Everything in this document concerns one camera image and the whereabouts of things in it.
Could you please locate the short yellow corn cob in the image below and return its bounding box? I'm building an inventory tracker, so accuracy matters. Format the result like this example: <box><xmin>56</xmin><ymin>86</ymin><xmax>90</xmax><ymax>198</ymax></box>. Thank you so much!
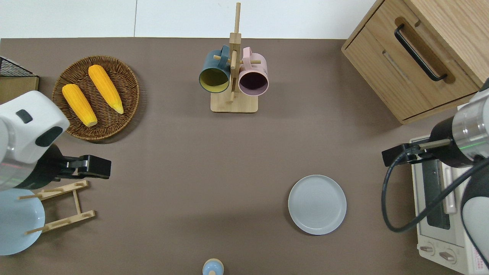
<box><xmin>62</xmin><ymin>84</ymin><xmax>98</xmax><ymax>127</ymax></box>

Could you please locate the pink mug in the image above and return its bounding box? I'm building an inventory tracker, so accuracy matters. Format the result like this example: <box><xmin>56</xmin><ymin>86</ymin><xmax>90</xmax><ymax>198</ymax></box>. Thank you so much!
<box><xmin>238</xmin><ymin>47</ymin><xmax>269</xmax><ymax>97</ymax></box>

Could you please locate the wooden mug tree stand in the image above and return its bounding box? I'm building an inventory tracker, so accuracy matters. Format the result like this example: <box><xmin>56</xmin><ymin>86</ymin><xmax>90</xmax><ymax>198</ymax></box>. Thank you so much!
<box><xmin>210</xmin><ymin>2</ymin><xmax>262</xmax><ymax>113</ymax></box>

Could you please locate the gray round plate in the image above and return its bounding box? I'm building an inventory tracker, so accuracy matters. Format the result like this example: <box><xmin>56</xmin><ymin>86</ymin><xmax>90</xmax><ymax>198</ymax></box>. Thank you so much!
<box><xmin>288</xmin><ymin>175</ymin><xmax>347</xmax><ymax>236</ymax></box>

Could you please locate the cream toaster oven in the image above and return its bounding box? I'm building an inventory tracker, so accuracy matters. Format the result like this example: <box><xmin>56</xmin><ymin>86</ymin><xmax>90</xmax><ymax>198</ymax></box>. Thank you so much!
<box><xmin>410</xmin><ymin>134</ymin><xmax>483</xmax><ymax>275</ymax></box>

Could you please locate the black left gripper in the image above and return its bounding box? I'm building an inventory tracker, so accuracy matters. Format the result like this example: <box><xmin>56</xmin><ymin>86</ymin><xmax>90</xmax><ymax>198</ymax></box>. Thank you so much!
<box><xmin>15</xmin><ymin>143</ymin><xmax>112</xmax><ymax>190</ymax></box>

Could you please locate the light blue plate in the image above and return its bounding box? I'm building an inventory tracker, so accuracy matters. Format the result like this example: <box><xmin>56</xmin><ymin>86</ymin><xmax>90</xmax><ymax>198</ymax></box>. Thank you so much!
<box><xmin>0</xmin><ymin>189</ymin><xmax>45</xmax><ymax>256</ymax></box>

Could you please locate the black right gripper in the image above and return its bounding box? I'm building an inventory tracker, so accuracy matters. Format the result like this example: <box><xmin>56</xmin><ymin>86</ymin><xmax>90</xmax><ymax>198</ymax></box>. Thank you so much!
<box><xmin>382</xmin><ymin>116</ymin><xmax>475</xmax><ymax>169</ymax></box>

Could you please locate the wooden drawer cabinet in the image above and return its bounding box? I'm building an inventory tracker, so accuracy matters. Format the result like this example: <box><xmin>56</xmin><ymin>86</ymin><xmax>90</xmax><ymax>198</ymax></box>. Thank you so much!
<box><xmin>341</xmin><ymin>0</ymin><xmax>489</xmax><ymax>125</ymax></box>

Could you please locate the black drawer handle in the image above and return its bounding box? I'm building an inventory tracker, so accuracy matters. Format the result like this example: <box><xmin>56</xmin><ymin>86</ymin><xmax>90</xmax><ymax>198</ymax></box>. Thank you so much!
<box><xmin>394</xmin><ymin>24</ymin><xmax>448</xmax><ymax>82</ymax></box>

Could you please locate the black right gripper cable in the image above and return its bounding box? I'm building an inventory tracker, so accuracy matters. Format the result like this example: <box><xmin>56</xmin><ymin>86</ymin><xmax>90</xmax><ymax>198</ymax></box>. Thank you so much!
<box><xmin>381</xmin><ymin>147</ymin><xmax>489</xmax><ymax>233</ymax></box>

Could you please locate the wooden basket lid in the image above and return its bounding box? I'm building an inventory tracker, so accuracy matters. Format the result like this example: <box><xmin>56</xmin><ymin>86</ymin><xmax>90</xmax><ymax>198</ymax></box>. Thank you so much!
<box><xmin>0</xmin><ymin>76</ymin><xmax>40</xmax><ymax>104</ymax></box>

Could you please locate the wooden dish rack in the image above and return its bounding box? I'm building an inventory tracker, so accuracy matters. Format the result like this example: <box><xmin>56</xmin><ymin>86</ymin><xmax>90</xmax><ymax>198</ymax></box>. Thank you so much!
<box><xmin>17</xmin><ymin>180</ymin><xmax>96</xmax><ymax>235</ymax></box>

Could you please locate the round wicker basket tray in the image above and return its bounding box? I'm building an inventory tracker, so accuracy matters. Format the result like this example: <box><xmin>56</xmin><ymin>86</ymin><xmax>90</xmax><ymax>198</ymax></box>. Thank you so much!
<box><xmin>52</xmin><ymin>55</ymin><xmax>140</xmax><ymax>141</ymax></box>

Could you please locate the dark teal mug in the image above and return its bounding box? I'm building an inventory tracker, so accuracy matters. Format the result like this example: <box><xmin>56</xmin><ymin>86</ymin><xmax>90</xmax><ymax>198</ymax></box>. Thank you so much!
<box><xmin>199</xmin><ymin>45</ymin><xmax>232</xmax><ymax>94</ymax></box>

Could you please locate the long yellow corn cob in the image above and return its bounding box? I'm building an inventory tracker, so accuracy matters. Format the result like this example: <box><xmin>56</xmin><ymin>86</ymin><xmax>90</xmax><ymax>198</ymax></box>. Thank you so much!
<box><xmin>88</xmin><ymin>64</ymin><xmax>125</xmax><ymax>115</ymax></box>

